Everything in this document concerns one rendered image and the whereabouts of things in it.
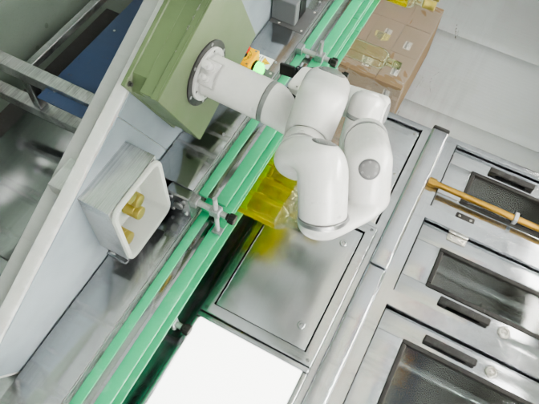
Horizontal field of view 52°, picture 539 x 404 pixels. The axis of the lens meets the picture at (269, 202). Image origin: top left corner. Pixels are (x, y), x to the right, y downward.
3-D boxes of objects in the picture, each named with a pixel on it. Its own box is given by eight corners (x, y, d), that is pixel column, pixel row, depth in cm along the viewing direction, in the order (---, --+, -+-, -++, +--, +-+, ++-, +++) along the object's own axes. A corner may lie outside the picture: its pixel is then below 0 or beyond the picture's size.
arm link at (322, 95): (269, 165, 104) (297, 86, 96) (289, 124, 125) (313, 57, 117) (316, 183, 104) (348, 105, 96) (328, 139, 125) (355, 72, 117)
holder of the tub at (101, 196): (106, 255, 139) (131, 268, 137) (77, 198, 115) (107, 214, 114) (144, 203, 147) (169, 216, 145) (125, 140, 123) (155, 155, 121)
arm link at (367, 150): (303, 121, 106) (303, 192, 112) (295, 163, 87) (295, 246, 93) (391, 123, 104) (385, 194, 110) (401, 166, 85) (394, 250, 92)
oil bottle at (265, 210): (216, 201, 158) (282, 234, 154) (215, 191, 153) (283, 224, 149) (225, 187, 161) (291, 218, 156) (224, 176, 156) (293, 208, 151)
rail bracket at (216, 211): (192, 224, 146) (233, 244, 144) (186, 191, 132) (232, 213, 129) (197, 216, 148) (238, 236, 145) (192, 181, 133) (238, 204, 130)
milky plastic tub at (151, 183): (102, 247, 134) (131, 263, 132) (78, 199, 115) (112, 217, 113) (143, 193, 142) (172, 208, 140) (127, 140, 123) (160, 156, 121)
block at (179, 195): (168, 210, 146) (191, 221, 145) (164, 191, 138) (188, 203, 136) (176, 199, 148) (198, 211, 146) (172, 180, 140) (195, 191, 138)
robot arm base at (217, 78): (178, 91, 116) (242, 122, 113) (203, 35, 114) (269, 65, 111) (204, 103, 131) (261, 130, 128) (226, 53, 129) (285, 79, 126)
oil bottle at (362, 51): (330, 50, 205) (395, 77, 200) (331, 40, 200) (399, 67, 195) (336, 39, 207) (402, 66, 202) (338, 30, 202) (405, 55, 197)
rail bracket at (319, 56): (293, 54, 166) (333, 70, 163) (294, 35, 160) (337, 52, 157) (298, 46, 168) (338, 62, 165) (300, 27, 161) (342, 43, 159)
